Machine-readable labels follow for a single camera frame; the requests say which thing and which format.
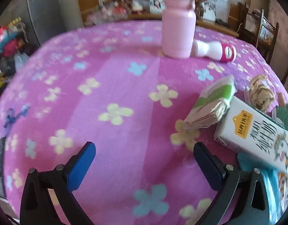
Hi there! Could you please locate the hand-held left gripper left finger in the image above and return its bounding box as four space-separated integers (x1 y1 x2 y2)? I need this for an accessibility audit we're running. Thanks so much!
20 142 97 225

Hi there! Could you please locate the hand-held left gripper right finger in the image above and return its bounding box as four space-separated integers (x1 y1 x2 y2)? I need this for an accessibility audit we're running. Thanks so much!
193 142 276 225

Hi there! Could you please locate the white milk carton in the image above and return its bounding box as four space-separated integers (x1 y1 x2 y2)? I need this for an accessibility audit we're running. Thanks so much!
214 96 288 173

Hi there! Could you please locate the green and white tissue pack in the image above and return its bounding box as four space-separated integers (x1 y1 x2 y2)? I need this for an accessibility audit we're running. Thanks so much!
183 75 236 133

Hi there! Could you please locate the brown paper ball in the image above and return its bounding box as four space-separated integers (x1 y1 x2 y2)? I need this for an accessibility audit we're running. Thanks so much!
248 75 276 112

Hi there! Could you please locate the white yogurt bottle pink label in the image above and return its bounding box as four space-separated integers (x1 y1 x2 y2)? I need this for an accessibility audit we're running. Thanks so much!
191 40 237 63

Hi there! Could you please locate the pink floral blanket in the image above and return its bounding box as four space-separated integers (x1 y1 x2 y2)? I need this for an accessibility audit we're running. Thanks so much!
0 20 288 225

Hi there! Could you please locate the green cloth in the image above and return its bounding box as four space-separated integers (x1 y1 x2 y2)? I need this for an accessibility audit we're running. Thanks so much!
276 103 288 132

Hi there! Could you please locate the cluttered toy shelf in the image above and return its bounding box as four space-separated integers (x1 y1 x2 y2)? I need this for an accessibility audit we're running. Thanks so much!
0 17 29 87

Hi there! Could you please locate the wooden headboard shelf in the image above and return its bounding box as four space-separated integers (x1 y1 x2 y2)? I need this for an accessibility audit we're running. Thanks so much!
81 7 239 38

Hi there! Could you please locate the pink water bottle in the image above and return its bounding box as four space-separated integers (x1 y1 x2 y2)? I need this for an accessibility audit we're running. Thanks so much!
161 0 196 59

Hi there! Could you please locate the wooden chair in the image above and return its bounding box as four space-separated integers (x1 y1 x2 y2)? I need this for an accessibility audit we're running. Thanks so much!
238 2 279 57

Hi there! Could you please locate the pile of clear plastic wrappers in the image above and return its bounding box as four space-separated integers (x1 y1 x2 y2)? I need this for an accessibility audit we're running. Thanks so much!
88 1 129 25

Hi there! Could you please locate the framed wedding photo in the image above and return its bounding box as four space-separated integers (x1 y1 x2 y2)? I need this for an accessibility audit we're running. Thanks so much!
202 0 217 21

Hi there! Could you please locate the grey cabinet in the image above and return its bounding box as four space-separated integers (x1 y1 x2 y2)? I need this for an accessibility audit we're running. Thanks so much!
25 0 85 48

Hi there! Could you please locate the framed couple photo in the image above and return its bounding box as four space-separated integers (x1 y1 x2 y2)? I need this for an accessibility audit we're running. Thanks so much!
150 0 165 13

